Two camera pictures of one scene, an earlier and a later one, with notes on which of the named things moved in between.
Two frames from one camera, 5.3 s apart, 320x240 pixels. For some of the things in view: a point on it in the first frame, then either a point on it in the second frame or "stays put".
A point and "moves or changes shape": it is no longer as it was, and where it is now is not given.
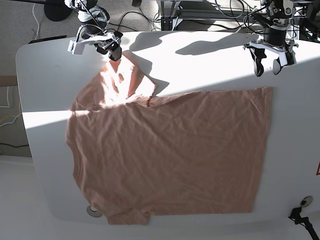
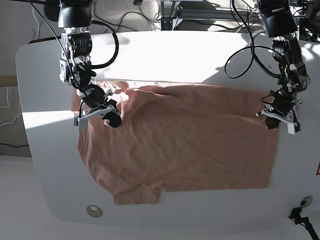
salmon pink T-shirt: (193, 153) moves or changes shape
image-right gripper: (274, 38) to (285, 100)
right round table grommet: (306, 201) stays put
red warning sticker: (318, 169) stays put
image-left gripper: (94, 34) to (95, 104)
